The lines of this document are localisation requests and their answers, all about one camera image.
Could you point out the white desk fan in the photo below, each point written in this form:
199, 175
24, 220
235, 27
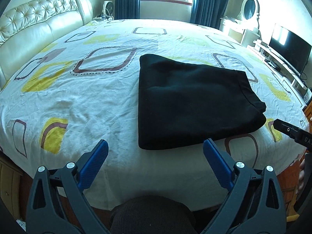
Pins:
107, 11

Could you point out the black pants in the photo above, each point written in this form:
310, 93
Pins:
184, 104

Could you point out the white tv stand shelf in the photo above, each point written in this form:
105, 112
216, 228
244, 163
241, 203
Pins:
283, 68

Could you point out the cream tufted leather headboard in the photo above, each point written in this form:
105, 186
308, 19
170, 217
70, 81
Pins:
30, 27

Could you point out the dark blue left curtain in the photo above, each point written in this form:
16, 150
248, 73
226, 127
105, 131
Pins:
127, 9

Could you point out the white oval vanity mirror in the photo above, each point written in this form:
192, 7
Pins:
250, 10

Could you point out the person's right hand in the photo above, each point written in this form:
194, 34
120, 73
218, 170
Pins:
301, 175

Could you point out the white vanity dresser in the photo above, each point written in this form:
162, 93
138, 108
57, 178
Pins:
238, 31

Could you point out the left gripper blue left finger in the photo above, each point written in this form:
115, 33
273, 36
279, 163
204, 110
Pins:
90, 163

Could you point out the dark blue curtain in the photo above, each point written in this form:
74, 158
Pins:
127, 9
208, 13

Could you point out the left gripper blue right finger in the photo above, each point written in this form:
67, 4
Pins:
224, 173

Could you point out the wooden bedside drawer cabinet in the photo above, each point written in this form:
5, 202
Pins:
13, 191

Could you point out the black flat screen television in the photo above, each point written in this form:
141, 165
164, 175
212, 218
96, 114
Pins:
291, 47

